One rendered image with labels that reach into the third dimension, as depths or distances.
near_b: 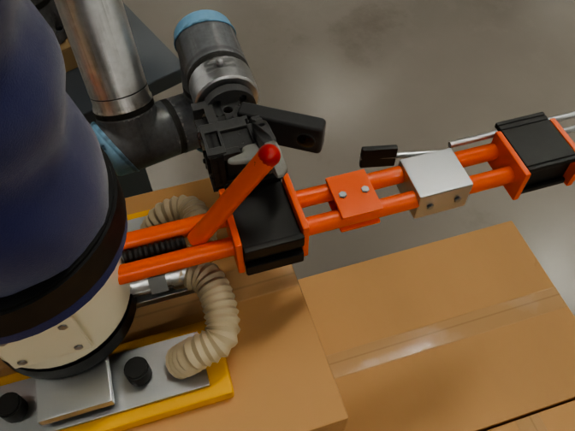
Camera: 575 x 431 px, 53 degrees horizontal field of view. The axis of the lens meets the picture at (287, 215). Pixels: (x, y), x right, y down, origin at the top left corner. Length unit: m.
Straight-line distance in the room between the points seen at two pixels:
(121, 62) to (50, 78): 0.42
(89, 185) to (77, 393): 0.28
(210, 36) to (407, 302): 0.69
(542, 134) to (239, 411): 0.50
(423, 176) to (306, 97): 1.70
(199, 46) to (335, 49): 1.81
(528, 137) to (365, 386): 0.59
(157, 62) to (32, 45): 0.98
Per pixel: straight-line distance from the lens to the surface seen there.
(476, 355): 1.22
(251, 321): 0.75
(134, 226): 0.82
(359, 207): 0.66
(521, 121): 0.79
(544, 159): 0.75
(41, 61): 0.43
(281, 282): 0.77
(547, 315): 1.31
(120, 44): 0.84
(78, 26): 0.84
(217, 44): 0.82
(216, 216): 0.62
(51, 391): 0.71
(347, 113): 2.32
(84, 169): 0.49
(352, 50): 2.61
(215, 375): 0.70
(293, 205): 0.64
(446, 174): 0.71
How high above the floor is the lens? 1.62
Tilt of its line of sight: 55 degrees down
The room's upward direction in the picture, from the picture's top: straight up
